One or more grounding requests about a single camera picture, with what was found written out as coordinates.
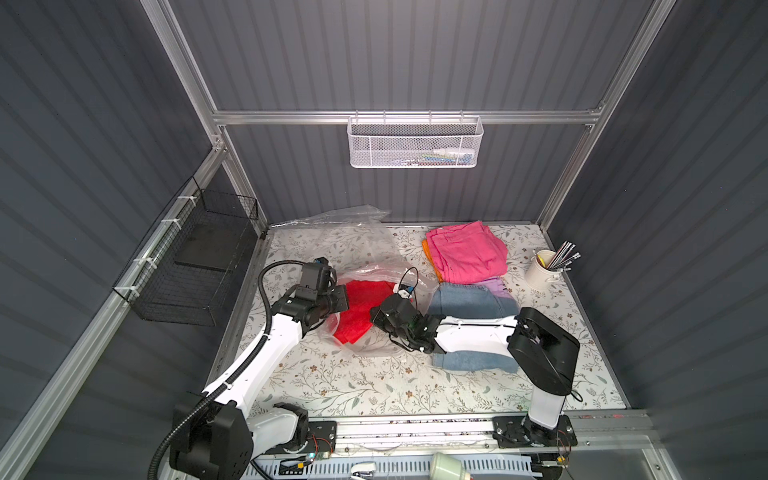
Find red cloth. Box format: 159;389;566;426
333;280;394;344

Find blue grey cloth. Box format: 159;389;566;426
427;283;520;374

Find clear plastic vacuum bag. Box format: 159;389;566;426
266;206;438;363

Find orange trousers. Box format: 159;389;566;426
421;239;443;283

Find pink cloth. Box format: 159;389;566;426
426;221;508;284

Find purple cloth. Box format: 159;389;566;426
477;277;513;299

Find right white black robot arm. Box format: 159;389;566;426
370;294;580;431

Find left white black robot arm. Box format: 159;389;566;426
147;257;348;479

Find floral table mat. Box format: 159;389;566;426
256;224;627;417

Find white pen cup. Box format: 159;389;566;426
524;249;561;292

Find pale green lamp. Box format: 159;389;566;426
429;453;472;480

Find items in white basket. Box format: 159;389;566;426
379;147;477;167

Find bundle of pens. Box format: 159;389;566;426
547;241;580;271

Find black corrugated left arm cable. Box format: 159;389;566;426
146;259;310;480

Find black wire mesh basket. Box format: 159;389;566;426
113;181;259;327

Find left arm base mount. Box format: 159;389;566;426
265;420;338;455

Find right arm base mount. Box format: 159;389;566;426
491;414;578;449

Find white wire mesh basket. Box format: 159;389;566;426
346;114;484;169

